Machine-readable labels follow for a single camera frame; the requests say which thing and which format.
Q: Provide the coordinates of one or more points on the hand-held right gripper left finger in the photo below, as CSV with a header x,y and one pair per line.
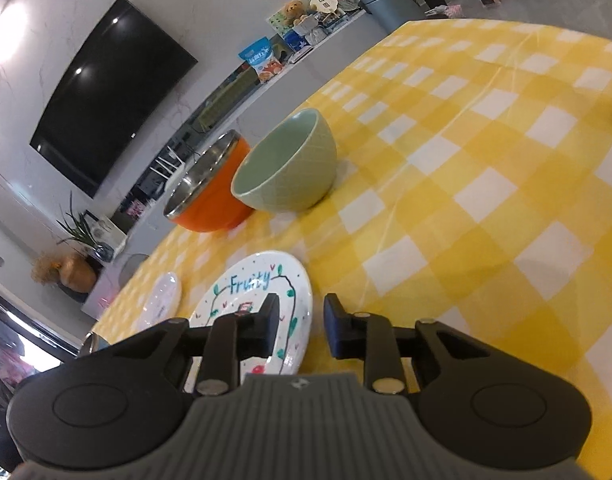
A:
x,y
272,327

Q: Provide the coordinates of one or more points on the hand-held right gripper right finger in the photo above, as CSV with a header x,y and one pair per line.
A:
x,y
332,325

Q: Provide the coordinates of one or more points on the white printed plate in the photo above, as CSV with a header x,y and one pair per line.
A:
x,y
246,270

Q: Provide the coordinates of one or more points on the green ceramic bowl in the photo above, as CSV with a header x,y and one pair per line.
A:
x,y
306,180

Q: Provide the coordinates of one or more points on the small white plate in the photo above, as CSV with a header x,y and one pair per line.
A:
x,y
163,297

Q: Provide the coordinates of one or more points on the orange steel-lined bowl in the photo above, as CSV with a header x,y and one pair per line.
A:
x,y
206,215

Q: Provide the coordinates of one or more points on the yellow checked tablecloth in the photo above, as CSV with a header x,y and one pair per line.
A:
x,y
461,210

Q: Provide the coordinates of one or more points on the brown round vase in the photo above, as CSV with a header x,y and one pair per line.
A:
x,y
76,275

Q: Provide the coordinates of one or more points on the small potted plant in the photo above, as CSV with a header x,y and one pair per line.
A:
x,y
81,230

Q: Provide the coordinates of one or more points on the grey tv cabinet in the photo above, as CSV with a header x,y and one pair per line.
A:
x,y
306,75

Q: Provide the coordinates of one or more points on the blue snack bag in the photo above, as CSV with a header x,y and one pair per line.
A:
x,y
260,60

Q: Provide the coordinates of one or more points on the black curved television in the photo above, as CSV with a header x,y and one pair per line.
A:
x,y
111,95

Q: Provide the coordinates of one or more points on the green printed card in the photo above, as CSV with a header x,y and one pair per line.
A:
x,y
276,22

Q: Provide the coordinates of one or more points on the brown teddy bear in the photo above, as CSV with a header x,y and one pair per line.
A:
x,y
294,11

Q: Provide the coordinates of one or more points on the white round hand fan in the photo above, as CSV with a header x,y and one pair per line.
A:
x,y
323,3

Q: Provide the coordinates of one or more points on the grey-blue trash can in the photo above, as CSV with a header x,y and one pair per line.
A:
x,y
391,7

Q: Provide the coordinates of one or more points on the floral patterned bag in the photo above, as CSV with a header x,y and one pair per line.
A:
x,y
443,10

